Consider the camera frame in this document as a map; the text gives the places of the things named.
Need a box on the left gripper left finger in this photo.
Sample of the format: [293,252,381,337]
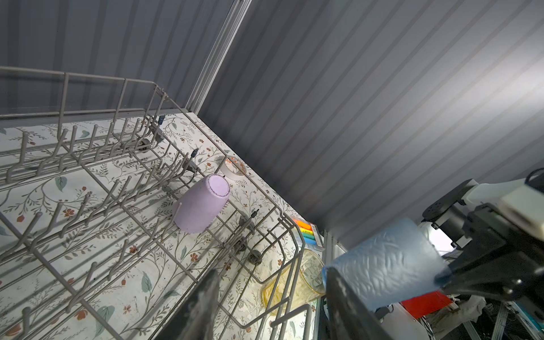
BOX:
[155,269,219,339]

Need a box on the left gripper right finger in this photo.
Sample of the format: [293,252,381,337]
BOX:
[325,268,383,339]

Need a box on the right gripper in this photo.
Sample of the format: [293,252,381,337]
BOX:
[442,203,543,302]

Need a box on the yellow transparent cup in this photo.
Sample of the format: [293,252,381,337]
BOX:
[262,249,325,311]

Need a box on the blue textured cup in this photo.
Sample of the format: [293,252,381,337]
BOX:
[322,218,452,310]

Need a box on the purple cup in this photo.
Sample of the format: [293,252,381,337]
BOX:
[173,174,230,234]

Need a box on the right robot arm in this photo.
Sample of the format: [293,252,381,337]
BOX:
[422,169,543,307]

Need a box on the red plastic cup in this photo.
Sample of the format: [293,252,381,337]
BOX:
[400,291,452,319]

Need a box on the highlighter pack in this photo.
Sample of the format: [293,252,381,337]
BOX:
[293,218,323,248]

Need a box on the grey wire dish rack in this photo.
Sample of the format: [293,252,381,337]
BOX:
[1,67,315,339]

